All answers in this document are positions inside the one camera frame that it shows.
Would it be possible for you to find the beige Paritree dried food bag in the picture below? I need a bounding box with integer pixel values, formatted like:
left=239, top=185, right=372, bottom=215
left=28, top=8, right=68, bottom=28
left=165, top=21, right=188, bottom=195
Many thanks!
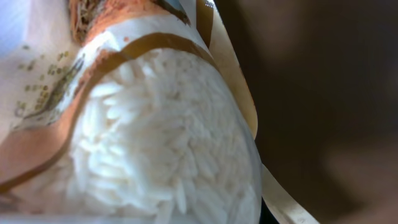
left=1, top=0, right=315, bottom=224

